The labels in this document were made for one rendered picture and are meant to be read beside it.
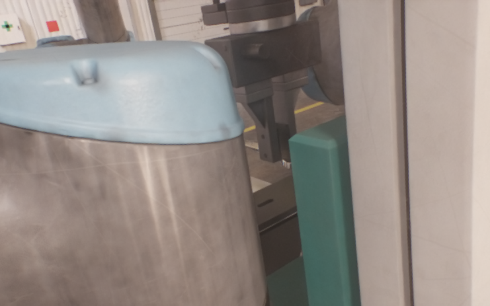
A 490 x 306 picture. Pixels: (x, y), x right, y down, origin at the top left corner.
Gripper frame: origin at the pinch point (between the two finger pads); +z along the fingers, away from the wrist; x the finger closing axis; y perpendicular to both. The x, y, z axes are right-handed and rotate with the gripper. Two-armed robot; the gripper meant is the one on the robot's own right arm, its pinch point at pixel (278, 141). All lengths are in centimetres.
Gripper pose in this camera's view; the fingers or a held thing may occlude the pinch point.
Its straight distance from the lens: 53.2
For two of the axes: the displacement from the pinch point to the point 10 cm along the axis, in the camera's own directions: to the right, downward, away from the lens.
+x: 7.9, -3.1, 5.3
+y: 6.0, 1.8, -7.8
